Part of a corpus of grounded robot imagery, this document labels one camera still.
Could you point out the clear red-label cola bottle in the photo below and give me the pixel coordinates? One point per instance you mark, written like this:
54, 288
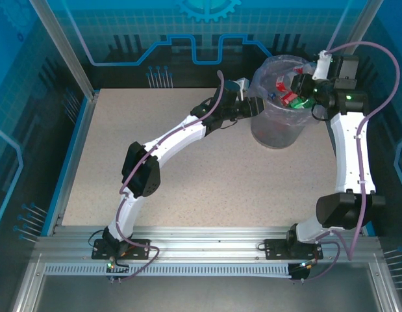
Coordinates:
288, 97
280, 84

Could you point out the green plastic bottle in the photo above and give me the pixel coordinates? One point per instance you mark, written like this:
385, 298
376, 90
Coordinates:
299, 103

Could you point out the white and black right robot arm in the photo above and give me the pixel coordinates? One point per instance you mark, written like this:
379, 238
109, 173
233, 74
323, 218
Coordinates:
350, 146

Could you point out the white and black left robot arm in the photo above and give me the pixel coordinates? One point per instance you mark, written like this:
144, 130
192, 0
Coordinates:
174, 139

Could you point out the clear plastic-lined bin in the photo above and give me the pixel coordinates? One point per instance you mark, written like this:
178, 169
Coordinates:
262, 73

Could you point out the translucent grey plastic bin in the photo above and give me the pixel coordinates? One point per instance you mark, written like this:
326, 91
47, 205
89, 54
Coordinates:
275, 136

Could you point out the steel tray panel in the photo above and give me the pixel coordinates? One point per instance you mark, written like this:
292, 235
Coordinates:
204, 295

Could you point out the aluminium frame post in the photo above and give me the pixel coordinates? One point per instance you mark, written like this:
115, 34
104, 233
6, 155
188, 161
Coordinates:
67, 48
360, 19

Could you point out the aluminium base rail beam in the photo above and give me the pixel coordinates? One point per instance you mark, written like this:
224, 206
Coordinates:
204, 234

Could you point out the aluminium table side rail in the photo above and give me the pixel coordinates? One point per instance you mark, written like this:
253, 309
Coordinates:
85, 130

